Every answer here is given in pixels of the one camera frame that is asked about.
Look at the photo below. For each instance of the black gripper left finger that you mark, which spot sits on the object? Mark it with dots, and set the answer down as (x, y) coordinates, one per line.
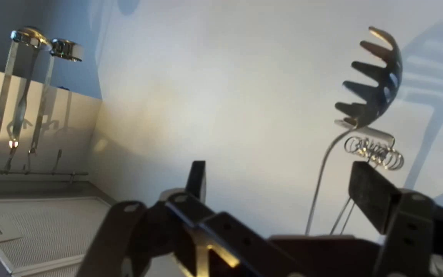
(215, 231)

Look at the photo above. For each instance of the metal hook rail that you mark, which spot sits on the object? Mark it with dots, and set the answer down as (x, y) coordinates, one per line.
(26, 176)

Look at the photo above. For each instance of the hanging metal utensil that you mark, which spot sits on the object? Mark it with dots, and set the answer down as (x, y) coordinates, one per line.
(64, 49)
(21, 102)

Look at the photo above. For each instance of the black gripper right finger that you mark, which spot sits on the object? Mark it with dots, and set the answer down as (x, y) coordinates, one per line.
(415, 231)

